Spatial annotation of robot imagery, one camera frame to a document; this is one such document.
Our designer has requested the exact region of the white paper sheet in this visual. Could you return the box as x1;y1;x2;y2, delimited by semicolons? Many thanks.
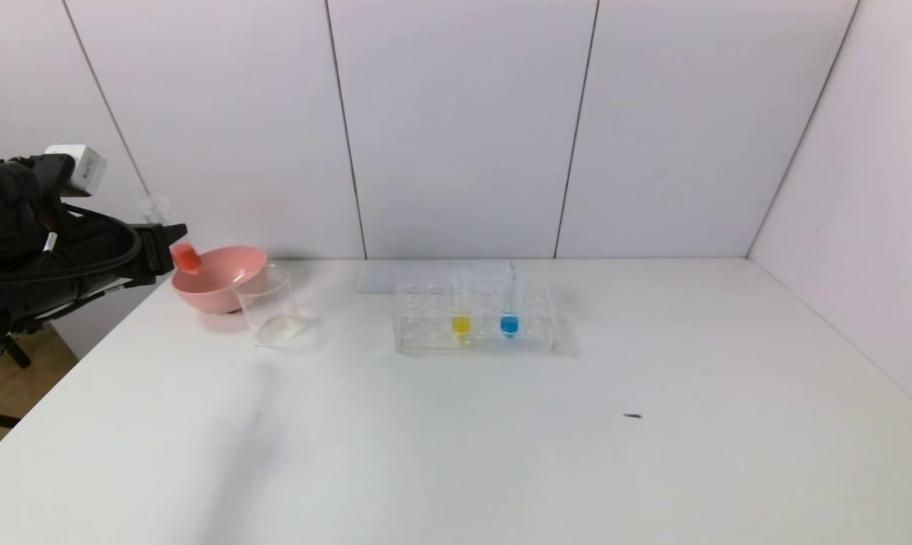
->
356;261;516;295

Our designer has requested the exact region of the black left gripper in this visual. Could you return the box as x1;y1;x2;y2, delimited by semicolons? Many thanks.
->
79;223;188;287

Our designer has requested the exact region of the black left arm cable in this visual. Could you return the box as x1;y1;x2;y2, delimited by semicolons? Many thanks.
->
47;203;143;285

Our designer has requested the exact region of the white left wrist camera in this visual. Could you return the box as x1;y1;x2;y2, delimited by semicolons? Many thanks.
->
44;145;107;198

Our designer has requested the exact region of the test tube with red pigment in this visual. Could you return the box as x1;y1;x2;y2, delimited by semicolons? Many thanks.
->
141;195;202;276

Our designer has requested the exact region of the test tube with blue pigment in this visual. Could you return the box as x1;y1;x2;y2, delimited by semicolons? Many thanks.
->
499;264;521;340

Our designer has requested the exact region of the pink plastic bowl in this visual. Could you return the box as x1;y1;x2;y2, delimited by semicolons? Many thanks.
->
171;244;269;316

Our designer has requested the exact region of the clear glass beaker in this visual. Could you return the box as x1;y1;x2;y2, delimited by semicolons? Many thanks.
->
232;264;308;349

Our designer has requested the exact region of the test tube with yellow pigment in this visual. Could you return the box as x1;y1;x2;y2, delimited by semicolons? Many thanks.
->
451;272;473;340

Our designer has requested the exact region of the clear acrylic test tube rack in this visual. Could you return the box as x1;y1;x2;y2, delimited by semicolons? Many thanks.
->
393;273;557;356

